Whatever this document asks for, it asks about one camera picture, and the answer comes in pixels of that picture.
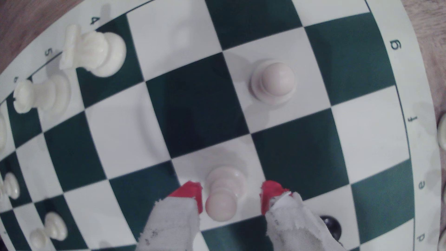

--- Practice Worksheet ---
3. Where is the white chess rook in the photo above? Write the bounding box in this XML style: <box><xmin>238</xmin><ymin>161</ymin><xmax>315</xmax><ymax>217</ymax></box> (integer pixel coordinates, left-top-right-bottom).
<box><xmin>59</xmin><ymin>24</ymin><xmax>127</xmax><ymax>78</ymax></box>

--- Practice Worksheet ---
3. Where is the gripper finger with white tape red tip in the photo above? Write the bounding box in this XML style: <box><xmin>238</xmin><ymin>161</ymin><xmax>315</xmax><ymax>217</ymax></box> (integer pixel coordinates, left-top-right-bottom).
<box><xmin>261</xmin><ymin>180</ymin><xmax>345</xmax><ymax>251</ymax></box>
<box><xmin>136</xmin><ymin>181</ymin><xmax>203</xmax><ymax>251</ymax></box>

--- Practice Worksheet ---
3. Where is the white chess queen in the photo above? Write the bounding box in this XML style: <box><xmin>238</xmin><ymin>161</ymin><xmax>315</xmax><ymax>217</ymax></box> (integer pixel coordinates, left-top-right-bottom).
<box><xmin>13</xmin><ymin>73</ymin><xmax>71</xmax><ymax>115</ymax></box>

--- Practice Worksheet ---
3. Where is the black chess pawn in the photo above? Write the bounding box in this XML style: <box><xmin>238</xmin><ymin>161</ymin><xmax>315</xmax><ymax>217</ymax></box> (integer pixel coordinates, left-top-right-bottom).
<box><xmin>319</xmin><ymin>215</ymin><xmax>343</xmax><ymax>241</ymax></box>

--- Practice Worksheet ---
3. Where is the white chess pawn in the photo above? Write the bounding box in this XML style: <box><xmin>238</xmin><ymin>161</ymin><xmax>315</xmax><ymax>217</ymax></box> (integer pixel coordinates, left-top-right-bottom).
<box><xmin>0</xmin><ymin>172</ymin><xmax>21</xmax><ymax>201</ymax></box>
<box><xmin>205</xmin><ymin>166</ymin><xmax>248</xmax><ymax>222</ymax></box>
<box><xmin>30</xmin><ymin>211</ymin><xmax>68</xmax><ymax>250</ymax></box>
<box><xmin>249</xmin><ymin>59</ymin><xmax>297</xmax><ymax>106</ymax></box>

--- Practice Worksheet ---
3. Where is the green and white chess mat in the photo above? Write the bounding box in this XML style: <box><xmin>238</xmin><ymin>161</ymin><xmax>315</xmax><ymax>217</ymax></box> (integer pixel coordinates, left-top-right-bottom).
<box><xmin>0</xmin><ymin>0</ymin><xmax>443</xmax><ymax>251</ymax></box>

